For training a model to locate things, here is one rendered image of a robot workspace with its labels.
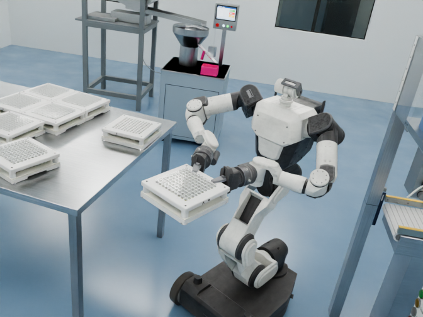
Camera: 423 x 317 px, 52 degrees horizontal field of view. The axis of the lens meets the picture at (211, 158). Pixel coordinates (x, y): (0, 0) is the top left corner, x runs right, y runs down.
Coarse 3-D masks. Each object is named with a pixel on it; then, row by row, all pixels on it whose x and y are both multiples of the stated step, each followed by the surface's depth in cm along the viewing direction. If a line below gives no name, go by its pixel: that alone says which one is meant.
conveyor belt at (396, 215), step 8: (384, 208) 215; (392, 208) 213; (400, 208) 214; (408, 208) 215; (416, 208) 216; (392, 216) 206; (400, 216) 207; (408, 216) 208; (416, 216) 209; (392, 224) 202; (400, 224) 201; (408, 224) 202; (416, 224) 202; (392, 232) 198
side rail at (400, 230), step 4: (400, 228) 191; (404, 228) 191; (400, 232) 192; (404, 232) 192; (408, 232) 192; (412, 232) 191; (416, 232) 191; (420, 232) 191; (416, 236) 192; (420, 236) 192
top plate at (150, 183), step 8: (176, 168) 177; (184, 168) 178; (192, 168) 178; (160, 176) 169; (208, 176) 174; (144, 184) 164; (152, 184) 163; (224, 184) 169; (160, 192) 159; (168, 192) 159; (208, 192) 162; (216, 192) 163; (224, 192) 166; (168, 200) 156; (176, 200) 155; (192, 200) 156; (200, 200) 157; (208, 200) 160; (184, 208) 151; (192, 208) 154
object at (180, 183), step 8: (176, 176) 169; (184, 176) 170; (192, 176) 171; (168, 184) 163; (176, 184) 164; (184, 184) 164; (192, 184) 166; (200, 184) 165; (208, 184) 166; (184, 192) 160; (192, 192) 160
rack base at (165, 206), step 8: (152, 192) 167; (152, 200) 163; (160, 200) 162; (216, 200) 167; (224, 200) 168; (160, 208) 161; (168, 208) 158; (176, 208) 159; (200, 208) 161; (208, 208) 162; (216, 208) 166; (176, 216) 155; (192, 216) 156; (200, 216) 160; (184, 224) 154
